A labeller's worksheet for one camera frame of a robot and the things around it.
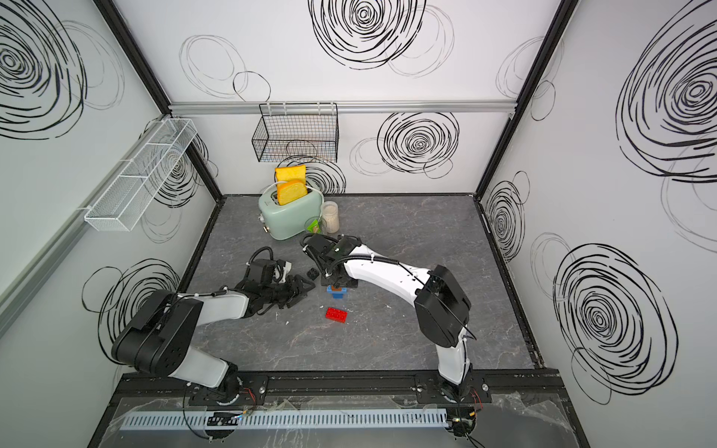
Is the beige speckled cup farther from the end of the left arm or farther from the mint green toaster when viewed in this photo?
the end of the left arm

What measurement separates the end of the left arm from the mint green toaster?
0.24 meters

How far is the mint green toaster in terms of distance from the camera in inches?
38.7
